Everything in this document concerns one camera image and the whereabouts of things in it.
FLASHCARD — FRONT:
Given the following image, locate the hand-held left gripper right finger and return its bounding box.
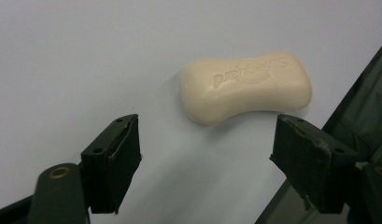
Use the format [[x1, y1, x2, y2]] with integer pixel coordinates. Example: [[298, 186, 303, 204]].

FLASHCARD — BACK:
[[269, 113, 360, 215]]

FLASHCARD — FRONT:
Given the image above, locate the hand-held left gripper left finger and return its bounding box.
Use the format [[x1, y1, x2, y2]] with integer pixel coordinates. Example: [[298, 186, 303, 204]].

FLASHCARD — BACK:
[[80, 113, 143, 215]]

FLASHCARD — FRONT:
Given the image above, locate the cream soap bar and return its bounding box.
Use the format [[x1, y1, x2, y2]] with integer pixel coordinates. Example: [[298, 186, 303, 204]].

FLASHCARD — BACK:
[[178, 51, 313, 126]]

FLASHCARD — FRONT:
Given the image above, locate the dark cloth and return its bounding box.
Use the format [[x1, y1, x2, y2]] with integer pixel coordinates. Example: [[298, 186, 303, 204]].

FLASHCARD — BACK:
[[255, 37, 382, 224]]

